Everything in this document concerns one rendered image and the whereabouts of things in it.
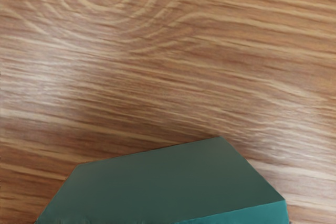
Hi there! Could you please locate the teal faceted mug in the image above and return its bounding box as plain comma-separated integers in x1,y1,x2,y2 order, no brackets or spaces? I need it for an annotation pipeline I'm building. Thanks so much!
33,136,289,224

